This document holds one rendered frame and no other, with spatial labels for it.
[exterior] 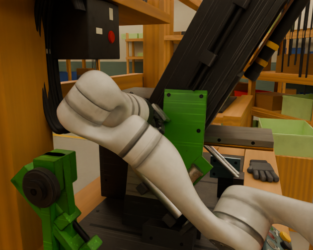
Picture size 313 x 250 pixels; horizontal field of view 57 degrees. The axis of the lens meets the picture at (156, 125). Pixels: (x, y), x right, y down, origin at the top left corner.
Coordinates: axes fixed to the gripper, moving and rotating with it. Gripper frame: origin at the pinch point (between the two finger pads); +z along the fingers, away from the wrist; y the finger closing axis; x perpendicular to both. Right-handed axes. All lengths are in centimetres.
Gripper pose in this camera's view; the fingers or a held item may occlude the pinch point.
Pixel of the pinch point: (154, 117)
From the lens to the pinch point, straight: 74.7
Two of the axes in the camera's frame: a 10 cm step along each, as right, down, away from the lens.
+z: 3.2, 0.5, 9.5
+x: -7.3, 6.5, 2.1
